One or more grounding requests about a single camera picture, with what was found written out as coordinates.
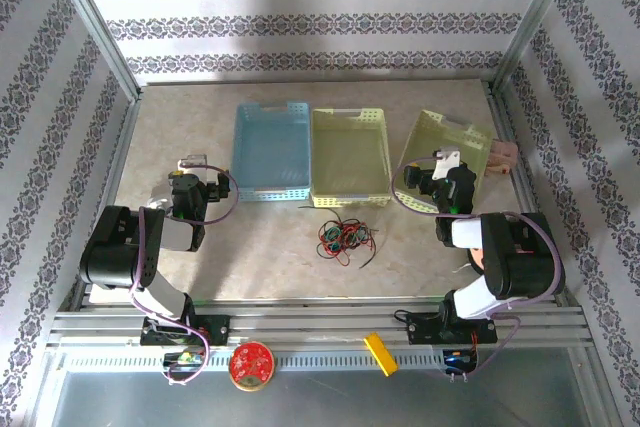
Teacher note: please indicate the round red tin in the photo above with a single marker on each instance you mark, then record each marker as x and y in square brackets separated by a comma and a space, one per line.
[251, 364]

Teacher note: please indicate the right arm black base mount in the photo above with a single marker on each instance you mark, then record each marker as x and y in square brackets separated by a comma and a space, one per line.
[425, 329]

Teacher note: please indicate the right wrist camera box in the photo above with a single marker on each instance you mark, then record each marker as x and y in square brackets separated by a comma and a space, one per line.
[445, 164]

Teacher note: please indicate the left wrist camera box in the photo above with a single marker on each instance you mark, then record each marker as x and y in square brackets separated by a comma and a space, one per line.
[192, 162]

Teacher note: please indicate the pink plush toy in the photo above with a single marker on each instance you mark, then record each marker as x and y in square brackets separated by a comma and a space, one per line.
[502, 154]

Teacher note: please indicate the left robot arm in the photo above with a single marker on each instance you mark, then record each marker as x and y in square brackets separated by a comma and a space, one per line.
[110, 247]

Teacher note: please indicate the small electronics board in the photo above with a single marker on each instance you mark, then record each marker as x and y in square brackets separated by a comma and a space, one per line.
[460, 361]
[185, 359]

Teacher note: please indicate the pale yellow plastic basket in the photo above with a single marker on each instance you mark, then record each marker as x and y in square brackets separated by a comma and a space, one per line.
[450, 132]
[350, 152]

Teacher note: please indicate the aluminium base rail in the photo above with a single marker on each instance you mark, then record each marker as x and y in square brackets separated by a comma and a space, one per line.
[320, 322]

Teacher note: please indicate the aluminium frame post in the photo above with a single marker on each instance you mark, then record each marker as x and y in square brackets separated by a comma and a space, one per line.
[100, 32]
[530, 22]

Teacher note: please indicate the aluminium side rail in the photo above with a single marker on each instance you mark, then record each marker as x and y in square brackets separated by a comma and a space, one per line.
[529, 197]
[116, 167]

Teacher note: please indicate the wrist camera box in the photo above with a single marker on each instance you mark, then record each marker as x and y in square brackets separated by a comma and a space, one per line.
[445, 164]
[192, 162]

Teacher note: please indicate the yellow rectangular block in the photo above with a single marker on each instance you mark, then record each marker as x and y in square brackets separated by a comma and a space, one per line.
[381, 353]

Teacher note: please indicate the small white scrap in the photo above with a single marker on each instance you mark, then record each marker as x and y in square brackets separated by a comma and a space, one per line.
[461, 269]

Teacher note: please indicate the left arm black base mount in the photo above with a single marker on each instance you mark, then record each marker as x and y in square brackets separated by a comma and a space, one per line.
[217, 329]

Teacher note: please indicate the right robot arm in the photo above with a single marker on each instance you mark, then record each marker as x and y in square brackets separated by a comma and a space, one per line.
[520, 257]

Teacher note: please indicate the blue plastic basket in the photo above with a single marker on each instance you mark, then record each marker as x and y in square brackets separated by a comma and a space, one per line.
[272, 147]

